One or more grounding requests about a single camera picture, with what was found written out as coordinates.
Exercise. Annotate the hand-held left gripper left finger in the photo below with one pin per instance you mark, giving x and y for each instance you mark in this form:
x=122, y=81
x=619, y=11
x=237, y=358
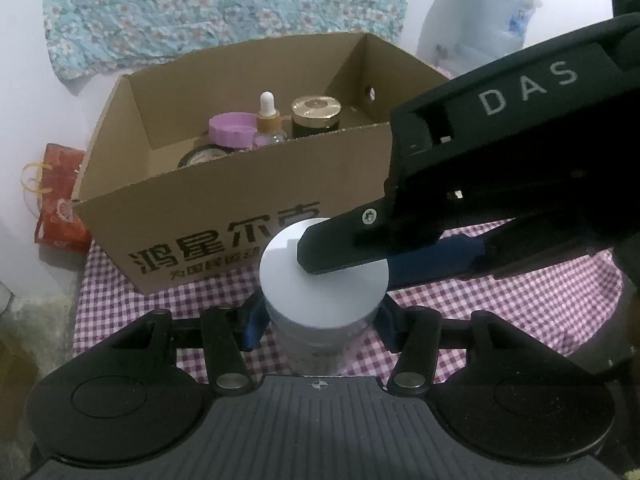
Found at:
x=255, y=320

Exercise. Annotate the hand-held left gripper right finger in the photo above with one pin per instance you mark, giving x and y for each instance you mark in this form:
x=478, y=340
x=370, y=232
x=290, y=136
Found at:
x=387, y=320

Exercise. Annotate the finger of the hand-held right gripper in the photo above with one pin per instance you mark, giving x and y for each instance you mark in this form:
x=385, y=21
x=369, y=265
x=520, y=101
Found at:
x=340, y=245
x=430, y=260

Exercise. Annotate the white pill bottle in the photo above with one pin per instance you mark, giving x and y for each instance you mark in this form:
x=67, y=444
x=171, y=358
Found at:
x=320, y=300

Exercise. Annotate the brown cardboard box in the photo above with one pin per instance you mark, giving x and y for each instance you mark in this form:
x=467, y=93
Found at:
x=200, y=220

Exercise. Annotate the gold lid dark jar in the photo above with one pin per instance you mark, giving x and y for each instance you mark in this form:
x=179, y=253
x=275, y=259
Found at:
x=315, y=120

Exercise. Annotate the purple plastic lid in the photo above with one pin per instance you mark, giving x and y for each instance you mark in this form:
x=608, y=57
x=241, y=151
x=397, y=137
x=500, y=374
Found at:
x=232, y=132

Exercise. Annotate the black tape roll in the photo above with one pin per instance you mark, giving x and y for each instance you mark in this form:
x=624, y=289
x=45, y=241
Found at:
x=200, y=156

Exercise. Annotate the purple checkered tablecloth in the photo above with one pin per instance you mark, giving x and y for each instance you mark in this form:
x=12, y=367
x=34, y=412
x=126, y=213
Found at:
x=500, y=305

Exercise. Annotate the red gift bag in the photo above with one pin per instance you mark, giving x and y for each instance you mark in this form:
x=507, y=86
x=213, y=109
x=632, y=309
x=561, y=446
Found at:
x=57, y=210

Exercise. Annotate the teal floral cloth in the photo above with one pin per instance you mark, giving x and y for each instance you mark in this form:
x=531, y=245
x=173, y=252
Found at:
x=200, y=0

